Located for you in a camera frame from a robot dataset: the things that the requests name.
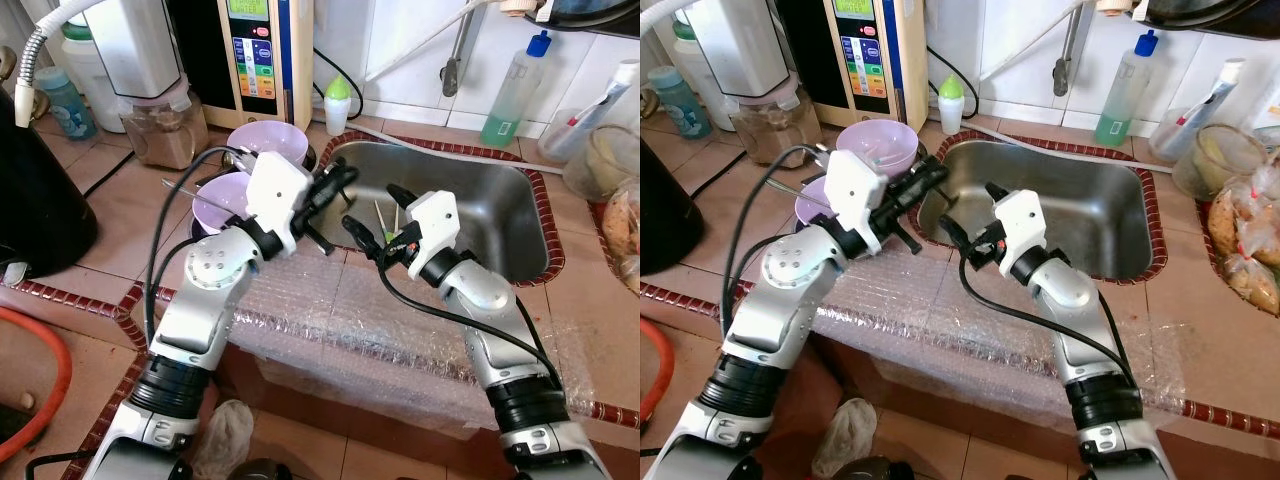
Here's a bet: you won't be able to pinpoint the orange plastic basin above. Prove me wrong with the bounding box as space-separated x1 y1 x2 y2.
0 304 74 463
640 318 674 426

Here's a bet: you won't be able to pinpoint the bubble wrap sheet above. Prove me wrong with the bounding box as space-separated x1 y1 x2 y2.
800 255 1191 431
150 245 606 431

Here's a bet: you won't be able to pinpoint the clear glass jar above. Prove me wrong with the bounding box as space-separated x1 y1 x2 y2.
563 124 641 204
1172 123 1269 201

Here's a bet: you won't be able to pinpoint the steel faucet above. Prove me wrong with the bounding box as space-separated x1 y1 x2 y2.
441 0 491 99
1052 0 1101 98

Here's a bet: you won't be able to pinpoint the teal plastic bottle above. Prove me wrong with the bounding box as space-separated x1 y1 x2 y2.
40 66 99 141
655 66 713 139

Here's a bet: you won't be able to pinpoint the bagged brown food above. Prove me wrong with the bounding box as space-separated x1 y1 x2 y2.
1207 160 1280 316
600 178 641 293

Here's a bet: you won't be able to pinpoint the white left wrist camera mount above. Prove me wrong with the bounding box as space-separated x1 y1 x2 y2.
826 148 891 256
242 151 317 253

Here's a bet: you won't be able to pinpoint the clear jar brown contents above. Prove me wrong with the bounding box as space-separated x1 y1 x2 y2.
730 85 823 166
118 85 211 169

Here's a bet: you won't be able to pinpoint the green dish soap bottle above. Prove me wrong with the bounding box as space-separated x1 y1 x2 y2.
1093 29 1161 148
479 30 554 149

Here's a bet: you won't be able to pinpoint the purple plastic bowl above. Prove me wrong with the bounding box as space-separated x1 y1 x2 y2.
191 171 257 238
795 175 836 229
836 119 920 178
227 121 310 179

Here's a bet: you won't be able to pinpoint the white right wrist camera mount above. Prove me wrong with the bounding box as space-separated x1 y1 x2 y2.
990 187 1048 251
404 189 462 253

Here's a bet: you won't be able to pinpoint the white pipe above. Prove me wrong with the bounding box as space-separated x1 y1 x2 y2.
965 122 1061 153
345 122 451 153

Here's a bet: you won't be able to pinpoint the thin steel rod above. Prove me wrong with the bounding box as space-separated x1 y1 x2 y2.
161 178 251 208
768 177 836 206

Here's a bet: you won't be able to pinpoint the white plastic jug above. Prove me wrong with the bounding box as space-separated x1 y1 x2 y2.
60 18 126 133
672 15 731 126

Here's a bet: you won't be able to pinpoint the white toothpaste tube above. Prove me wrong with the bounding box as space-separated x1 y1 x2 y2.
565 60 641 136
1175 58 1249 131

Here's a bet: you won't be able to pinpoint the large black kettle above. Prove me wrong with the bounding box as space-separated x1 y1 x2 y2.
640 140 706 278
0 85 100 281

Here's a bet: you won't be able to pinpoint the white bottle green cap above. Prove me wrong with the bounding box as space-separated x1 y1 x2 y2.
936 74 966 136
323 75 353 137

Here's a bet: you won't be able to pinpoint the gold water ionizer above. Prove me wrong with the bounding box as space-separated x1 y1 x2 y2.
825 0 926 128
215 0 317 131

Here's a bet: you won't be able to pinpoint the white water filter unit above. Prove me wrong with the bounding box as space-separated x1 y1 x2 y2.
690 0 791 98
83 0 188 101

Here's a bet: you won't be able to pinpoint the crumpled plastic bag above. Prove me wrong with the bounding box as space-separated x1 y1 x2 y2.
190 399 257 480
810 398 878 479

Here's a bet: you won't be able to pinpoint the black frying pan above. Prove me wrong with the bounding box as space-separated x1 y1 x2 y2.
1140 0 1280 28
540 0 641 28

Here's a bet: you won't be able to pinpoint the black wall cable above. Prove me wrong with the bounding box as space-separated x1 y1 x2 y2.
313 47 373 123
925 45 986 121

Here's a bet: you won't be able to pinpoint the clear plastic cup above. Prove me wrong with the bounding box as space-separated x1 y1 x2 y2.
1148 105 1216 164
538 105 611 166

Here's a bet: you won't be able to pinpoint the white flexible hose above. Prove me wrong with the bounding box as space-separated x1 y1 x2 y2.
640 0 701 26
14 0 113 128

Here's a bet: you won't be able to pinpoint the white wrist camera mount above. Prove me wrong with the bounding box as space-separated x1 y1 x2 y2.
826 148 891 256
404 189 462 253
242 151 317 253
990 187 1048 251

